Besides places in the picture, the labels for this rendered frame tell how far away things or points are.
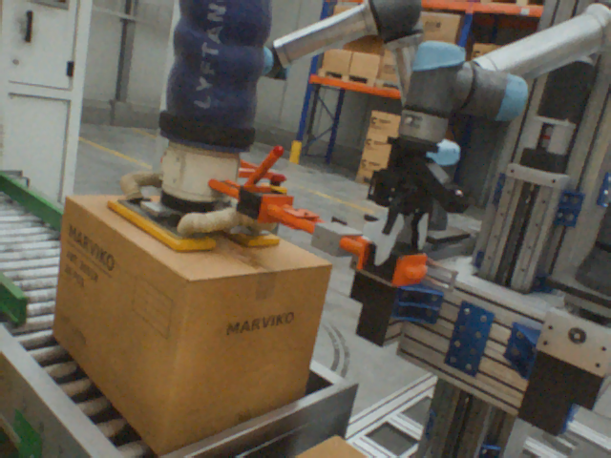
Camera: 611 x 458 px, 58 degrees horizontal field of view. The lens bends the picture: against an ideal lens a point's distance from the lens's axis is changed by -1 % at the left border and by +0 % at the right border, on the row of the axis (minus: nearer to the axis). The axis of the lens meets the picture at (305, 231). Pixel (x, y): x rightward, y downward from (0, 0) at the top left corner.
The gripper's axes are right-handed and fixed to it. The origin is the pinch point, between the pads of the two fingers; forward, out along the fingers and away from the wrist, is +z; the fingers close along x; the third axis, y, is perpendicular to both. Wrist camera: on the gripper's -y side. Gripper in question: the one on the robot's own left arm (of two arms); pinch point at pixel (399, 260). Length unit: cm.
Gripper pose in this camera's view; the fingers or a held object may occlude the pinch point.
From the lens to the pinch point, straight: 95.4
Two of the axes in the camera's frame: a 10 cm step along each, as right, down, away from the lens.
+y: -6.8, -3.1, 6.6
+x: -7.0, 0.3, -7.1
